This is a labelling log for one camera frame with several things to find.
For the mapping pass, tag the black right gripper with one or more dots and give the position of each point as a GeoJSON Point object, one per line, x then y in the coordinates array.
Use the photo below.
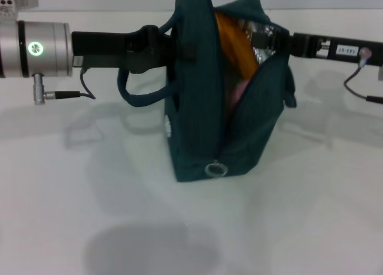
{"type": "Point", "coordinates": [329, 48]}

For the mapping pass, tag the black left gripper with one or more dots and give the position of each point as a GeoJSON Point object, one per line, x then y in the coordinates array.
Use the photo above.
{"type": "Point", "coordinates": [119, 49]}

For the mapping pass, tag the yellow banana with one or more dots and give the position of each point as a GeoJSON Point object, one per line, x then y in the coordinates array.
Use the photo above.
{"type": "Point", "coordinates": [236, 45]}

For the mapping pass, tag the pink peach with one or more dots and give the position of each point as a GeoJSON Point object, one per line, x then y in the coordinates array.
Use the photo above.
{"type": "Point", "coordinates": [239, 92]}

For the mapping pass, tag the dark green lunch bag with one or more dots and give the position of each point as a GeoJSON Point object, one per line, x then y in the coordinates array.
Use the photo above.
{"type": "Point", "coordinates": [197, 122]}

